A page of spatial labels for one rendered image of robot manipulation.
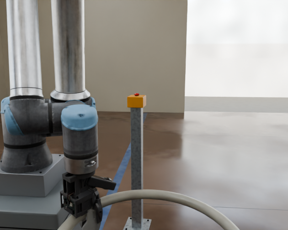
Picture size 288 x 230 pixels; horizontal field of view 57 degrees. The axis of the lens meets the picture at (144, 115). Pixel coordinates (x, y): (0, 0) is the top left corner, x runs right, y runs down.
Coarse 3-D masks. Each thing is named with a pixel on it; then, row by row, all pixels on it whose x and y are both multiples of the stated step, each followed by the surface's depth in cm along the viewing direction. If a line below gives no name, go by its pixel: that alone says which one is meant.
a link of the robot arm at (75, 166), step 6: (96, 156) 71; (66, 162) 69; (72, 162) 68; (78, 162) 67; (84, 162) 68; (90, 162) 69; (96, 162) 71; (66, 168) 69; (72, 168) 68; (78, 168) 68; (84, 168) 68; (90, 168) 69; (96, 168) 71; (78, 174) 69
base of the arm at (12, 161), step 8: (32, 144) 98; (40, 144) 101; (8, 152) 97; (16, 152) 97; (24, 152) 97; (32, 152) 98; (40, 152) 101; (48, 152) 105; (0, 160) 102; (8, 160) 97; (16, 160) 96; (24, 160) 97; (32, 160) 98; (40, 160) 100; (48, 160) 103; (0, 168) 100; (8, 168) 96; (16, 168) 96; (24, 168) 96; (32, 168) 98; (40, 168) 100
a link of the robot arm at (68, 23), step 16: (64, 0) 87; (80, 0) 89; (64, 16) 88; (80, 16) 91; (64, 32) 90; (80, 32) 93; (64, 48) 92; (80, 48) 95; (64, 64) 94; (80, 64) 97; (64, 80) 96; (80, 80) 99; (64, 96) 98; (80, 96) 100
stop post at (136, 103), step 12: (132, 96) 193; (144, 96) 196; (132, 108) 196; (132, 120) 197; (132, 132) 199; (132, 144) 201; (132, 156) 203; (132, 168) 205; (132, 180) 207; (132, 204) 211; (132, 216) 214; (132, 228) 214; (144, 228) 214
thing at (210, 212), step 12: (120, 192) 84; (132, 192) 84; (144, 192) 85; (156, 192) 85; (168, 192) 85; (108, 204) 81; (192, 204) 80; (204, 204) 79; (72, 216) 72; (84, 216) 74; (216, 216) 75; (60, 228) 67; (72, 228) 70; (228, 228) 70
